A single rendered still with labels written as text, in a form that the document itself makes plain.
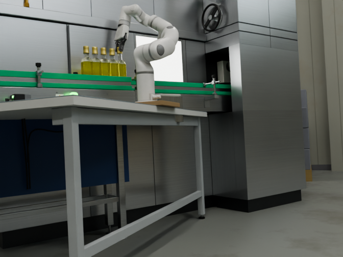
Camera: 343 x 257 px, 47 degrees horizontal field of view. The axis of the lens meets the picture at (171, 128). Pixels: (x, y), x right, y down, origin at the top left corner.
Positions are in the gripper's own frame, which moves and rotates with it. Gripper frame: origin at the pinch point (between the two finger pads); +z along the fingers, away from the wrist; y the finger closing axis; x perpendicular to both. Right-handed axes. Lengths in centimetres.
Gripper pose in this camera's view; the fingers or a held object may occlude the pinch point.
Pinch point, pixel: (119, 48)
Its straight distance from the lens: 259.1
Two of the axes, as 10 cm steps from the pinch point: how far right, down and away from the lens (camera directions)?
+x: 7.9, 2.3, 5.7
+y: 6.0, -0.4, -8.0
